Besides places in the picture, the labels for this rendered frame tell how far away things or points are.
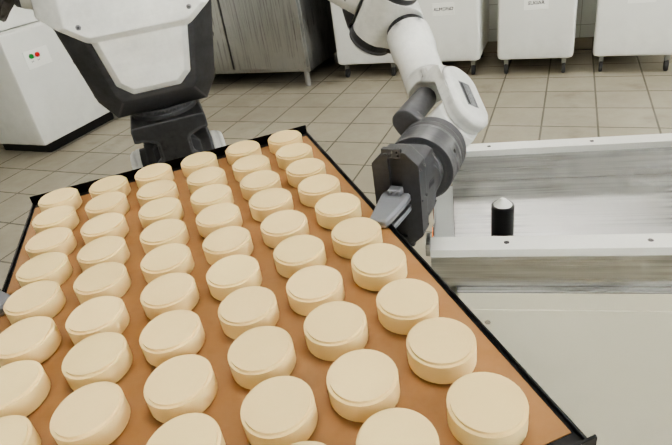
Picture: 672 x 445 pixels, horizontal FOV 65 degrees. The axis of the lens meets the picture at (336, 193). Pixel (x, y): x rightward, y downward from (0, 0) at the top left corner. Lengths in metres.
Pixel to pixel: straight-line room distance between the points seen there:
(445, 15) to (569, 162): 3.29
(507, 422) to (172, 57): 0.74
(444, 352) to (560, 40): 3.84
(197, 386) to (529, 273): 0.45
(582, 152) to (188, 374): 0.74
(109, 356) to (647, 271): 0.60
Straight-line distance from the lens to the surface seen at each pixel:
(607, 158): 0.99
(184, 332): 0.46
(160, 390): 0.42
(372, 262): 0.48
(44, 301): 0.57
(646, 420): 0.92
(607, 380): 0.85
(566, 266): 0.72
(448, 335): 0.41
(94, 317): 0.52
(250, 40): 4.55
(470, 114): 0.73
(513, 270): 0.71
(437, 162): 0.65
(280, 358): 0.41
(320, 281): 0.47
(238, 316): 0.45
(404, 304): 0.43
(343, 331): 0.42
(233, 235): 0.56
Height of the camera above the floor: 1.30
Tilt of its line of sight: 28 degrees down
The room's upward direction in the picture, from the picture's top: 9 degrees counter-clockwise
